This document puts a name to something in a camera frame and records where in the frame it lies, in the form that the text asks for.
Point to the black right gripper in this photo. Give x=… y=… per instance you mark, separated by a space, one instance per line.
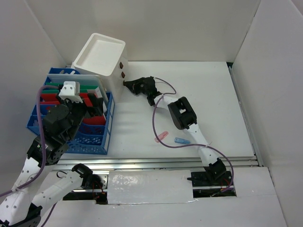
x=133 y=85

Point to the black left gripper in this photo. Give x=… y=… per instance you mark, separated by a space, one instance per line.
x=97 y=109

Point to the red file folder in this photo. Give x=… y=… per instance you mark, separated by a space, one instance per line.
x=49 y=99

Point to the white foam drawer box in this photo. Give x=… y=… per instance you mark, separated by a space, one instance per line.
x=105 y=57

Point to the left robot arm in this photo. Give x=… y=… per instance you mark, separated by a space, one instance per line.
x=24 y=205

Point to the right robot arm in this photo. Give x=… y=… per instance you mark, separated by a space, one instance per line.
x=184 y=118

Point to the blue plastic file organizer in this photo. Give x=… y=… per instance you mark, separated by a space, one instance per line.
x=90 y=139

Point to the white cover panel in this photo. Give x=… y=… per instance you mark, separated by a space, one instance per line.
x=149 y=187

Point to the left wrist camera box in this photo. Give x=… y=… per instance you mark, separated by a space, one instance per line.
x=71 y=91

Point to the aluminium mounting rail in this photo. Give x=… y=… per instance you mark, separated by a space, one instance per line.
x=132 y=164

